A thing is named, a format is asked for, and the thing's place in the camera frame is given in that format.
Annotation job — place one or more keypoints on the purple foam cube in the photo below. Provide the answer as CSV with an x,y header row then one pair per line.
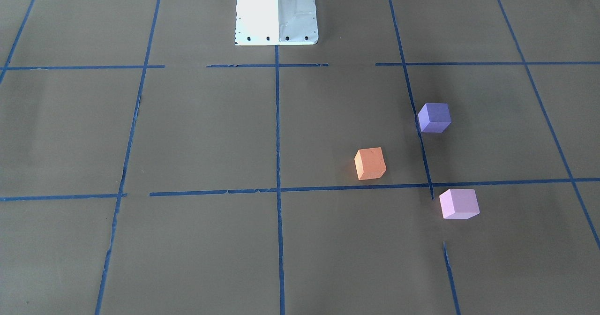
x,y
434,117

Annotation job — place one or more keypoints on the pink foam cube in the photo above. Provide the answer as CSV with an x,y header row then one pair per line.
x,y
459,204

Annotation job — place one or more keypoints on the orange foam cube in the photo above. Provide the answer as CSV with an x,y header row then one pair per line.
x,y
369,163

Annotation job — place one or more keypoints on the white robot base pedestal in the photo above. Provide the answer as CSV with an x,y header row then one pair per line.
x,y
276,22

